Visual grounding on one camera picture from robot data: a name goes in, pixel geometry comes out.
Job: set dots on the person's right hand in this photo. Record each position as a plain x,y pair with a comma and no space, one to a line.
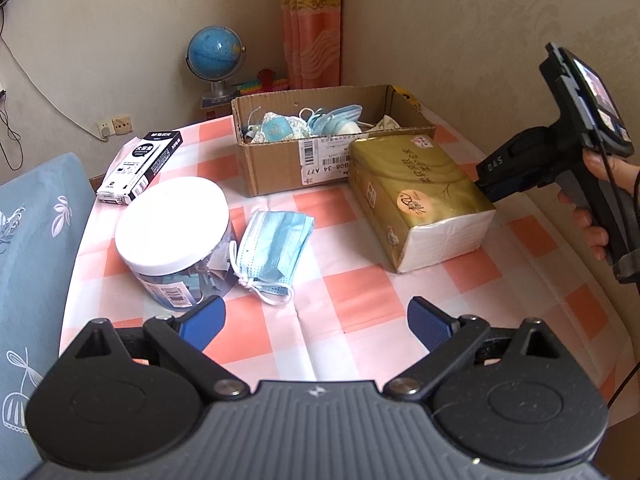
622,175

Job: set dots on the blue cloth with white print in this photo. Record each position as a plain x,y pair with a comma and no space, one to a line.
35,270

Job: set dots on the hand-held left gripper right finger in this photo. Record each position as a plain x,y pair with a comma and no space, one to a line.
427,322

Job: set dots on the brown cardboard box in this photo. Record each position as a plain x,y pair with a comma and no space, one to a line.
270,170

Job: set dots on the pink patterned curtain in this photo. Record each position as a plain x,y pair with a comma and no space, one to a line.
310,25

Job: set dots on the floral fabric pouch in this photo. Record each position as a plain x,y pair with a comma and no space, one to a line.
254,127

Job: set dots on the white wall socket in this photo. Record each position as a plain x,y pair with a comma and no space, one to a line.
122,123

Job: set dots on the gold tissue paper pack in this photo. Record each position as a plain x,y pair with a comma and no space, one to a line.
425,180

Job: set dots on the black and white carton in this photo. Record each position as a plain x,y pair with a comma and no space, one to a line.
135,165

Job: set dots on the blue desk globe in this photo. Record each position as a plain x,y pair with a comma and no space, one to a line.
215,50

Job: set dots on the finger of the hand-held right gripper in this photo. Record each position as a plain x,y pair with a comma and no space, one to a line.
492,195

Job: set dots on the colourful plastic toy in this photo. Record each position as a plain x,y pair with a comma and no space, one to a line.
265,82

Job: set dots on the blue face mask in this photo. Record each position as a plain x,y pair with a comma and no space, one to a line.
340,114
272,245

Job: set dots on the cream scrunchie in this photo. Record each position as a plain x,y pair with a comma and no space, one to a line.
387,124

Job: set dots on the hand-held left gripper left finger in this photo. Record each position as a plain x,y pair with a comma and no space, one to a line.
202,322

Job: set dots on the clear jar with white lid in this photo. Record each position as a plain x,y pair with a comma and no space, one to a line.
170,220

